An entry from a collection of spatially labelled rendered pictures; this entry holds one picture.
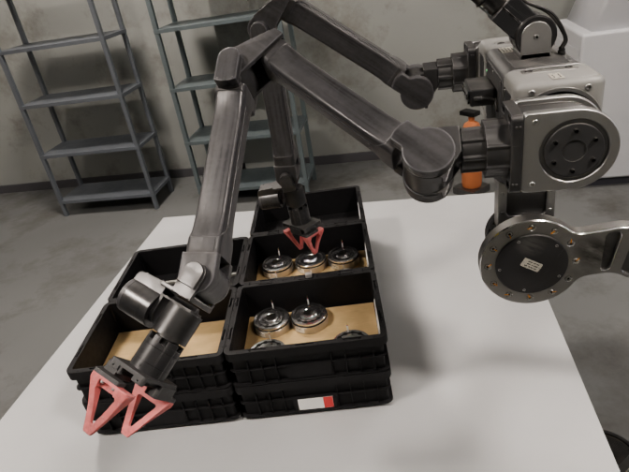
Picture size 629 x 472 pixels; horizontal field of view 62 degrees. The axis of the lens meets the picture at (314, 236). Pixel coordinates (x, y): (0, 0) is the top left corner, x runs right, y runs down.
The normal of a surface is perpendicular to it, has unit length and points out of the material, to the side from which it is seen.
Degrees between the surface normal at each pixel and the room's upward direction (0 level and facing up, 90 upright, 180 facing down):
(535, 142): 90
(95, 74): 90
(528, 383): 0
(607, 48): 90
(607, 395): 0
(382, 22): 90
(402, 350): 0
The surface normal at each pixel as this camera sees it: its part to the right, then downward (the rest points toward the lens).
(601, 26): -0.14, 0.50
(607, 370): -0.15, -0.87
